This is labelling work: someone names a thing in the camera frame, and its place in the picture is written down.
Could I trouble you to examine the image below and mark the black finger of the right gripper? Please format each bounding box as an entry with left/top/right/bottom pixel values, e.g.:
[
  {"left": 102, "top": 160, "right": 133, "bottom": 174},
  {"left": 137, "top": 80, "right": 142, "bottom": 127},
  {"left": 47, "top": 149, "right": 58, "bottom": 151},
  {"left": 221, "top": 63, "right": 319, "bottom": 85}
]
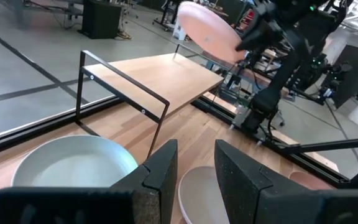
[{"left": 235, "top": 23, "right": 284, "bottom": 52}]

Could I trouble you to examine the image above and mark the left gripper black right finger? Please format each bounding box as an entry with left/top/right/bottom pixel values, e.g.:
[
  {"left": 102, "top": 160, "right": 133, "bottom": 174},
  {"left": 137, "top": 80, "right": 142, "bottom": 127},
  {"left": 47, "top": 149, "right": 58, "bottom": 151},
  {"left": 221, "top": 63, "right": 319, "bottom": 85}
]
[{"left": 214, "top": 139, "right": 358, "bottom": 224}]

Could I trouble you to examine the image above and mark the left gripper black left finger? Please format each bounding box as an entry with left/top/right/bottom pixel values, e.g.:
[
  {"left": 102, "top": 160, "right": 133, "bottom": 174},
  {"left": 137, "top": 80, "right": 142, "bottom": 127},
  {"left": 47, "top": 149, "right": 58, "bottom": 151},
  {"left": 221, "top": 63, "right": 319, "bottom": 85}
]
[{"left": 0, "top": 139, "right": 178, "bottom": 224}]

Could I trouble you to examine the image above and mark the beige plate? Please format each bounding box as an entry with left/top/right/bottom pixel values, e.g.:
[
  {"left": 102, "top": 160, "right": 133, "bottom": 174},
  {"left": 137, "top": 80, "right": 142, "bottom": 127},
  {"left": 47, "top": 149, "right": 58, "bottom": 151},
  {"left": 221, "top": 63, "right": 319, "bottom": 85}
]
[{"left": 178, "top": 166, "right": 230, "bottom": 224}]

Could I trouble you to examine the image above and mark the salmon pink plate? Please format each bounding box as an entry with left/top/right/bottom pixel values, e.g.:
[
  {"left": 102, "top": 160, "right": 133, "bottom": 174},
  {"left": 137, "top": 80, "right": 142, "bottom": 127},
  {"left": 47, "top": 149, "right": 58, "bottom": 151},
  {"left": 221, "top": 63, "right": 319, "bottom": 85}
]
[
  {"left": 177, "top": 1, "right": 247, "bottom": 65},
  {"left": 288, "top": 170, "right": 334, "bottom": 191}
]

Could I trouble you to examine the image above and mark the light grey plate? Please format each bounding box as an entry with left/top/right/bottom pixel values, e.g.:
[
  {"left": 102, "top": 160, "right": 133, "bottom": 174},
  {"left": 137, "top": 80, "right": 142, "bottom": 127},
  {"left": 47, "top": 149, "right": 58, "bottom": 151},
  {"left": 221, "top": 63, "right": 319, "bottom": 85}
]
[{"left": 11, "top": 134, "right": 139, "bottom": 188}]

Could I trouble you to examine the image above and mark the black equipment case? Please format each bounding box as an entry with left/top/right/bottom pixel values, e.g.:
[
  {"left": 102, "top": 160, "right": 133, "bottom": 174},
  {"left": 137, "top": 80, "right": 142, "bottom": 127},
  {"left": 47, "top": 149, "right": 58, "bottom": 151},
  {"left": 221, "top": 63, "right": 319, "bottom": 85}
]
[{"left": 81, "top": 0, "right": 123, "bottom": 40}]

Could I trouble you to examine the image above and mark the wooden shelf black metal frame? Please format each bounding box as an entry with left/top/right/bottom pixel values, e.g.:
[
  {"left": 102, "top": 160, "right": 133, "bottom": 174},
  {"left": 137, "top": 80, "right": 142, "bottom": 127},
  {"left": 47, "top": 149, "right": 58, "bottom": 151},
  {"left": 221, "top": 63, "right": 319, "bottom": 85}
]
[{"left": 75, "top": 43, "right": 239, "bottom": 159}]

